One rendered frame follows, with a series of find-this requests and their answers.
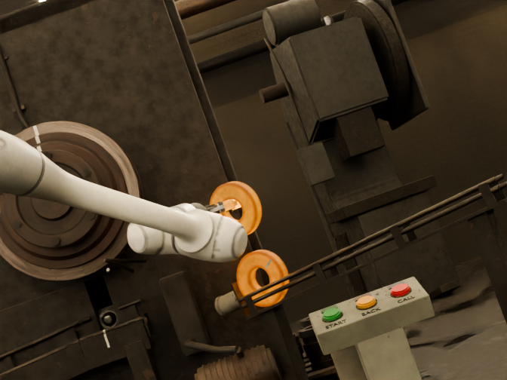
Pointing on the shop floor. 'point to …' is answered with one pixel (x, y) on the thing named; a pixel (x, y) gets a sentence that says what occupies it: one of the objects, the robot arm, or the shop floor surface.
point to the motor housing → (242, 366)
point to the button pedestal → (377, 331)
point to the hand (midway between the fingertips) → (232, 203)
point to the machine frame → (171, 24)
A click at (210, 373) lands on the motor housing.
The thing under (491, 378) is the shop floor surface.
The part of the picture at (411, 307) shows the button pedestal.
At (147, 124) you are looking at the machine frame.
